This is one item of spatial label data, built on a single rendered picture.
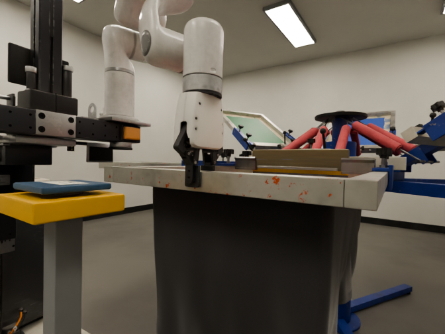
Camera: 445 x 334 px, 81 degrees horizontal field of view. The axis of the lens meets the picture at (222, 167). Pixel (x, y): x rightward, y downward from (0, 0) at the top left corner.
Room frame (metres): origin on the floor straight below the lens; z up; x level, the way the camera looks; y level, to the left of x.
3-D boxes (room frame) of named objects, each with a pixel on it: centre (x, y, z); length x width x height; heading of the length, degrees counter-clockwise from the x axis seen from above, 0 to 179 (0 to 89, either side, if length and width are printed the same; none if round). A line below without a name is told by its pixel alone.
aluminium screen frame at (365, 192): (0.81, -0.17, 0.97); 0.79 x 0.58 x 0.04; 146
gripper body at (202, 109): (0.50, 0.04, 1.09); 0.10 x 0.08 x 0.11; 146
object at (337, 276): (0.65, -0.31, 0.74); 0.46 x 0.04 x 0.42; 146
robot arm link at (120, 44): (0.89, 0.35, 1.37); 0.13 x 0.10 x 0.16; 129
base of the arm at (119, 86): (0.89, 0.37, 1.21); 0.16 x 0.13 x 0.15; 60
